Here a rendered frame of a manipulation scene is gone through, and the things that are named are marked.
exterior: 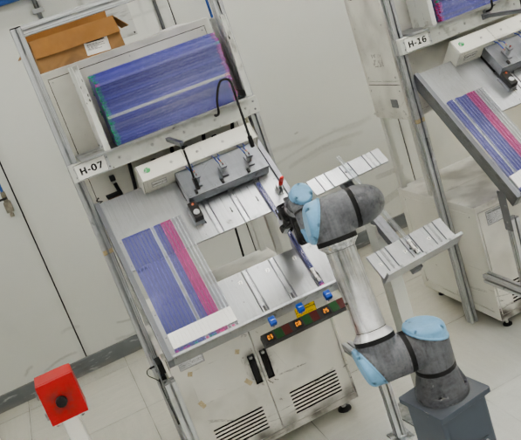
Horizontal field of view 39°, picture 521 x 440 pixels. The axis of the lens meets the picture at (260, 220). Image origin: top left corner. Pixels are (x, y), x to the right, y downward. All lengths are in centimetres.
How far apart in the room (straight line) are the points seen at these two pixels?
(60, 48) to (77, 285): 175
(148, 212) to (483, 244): 145
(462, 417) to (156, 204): 137
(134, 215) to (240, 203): 40
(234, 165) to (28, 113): 172
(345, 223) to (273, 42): 267
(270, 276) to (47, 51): 126
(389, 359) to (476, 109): 146
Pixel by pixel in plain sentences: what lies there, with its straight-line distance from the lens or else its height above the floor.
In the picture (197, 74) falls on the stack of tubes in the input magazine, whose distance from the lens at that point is 282.
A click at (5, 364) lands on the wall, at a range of 453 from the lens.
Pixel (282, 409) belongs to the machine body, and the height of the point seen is 17.
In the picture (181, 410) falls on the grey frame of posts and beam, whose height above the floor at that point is 52.
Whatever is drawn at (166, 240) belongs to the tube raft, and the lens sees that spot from 270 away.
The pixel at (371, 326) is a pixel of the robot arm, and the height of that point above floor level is 83.
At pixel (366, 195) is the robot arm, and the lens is 200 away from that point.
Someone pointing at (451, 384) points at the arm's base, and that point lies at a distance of 210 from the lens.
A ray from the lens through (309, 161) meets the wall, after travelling 463.
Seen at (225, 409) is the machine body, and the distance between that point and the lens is 298.
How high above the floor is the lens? 173
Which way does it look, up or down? 16 degrees down
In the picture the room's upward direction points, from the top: 19 degrees counter-clockwise
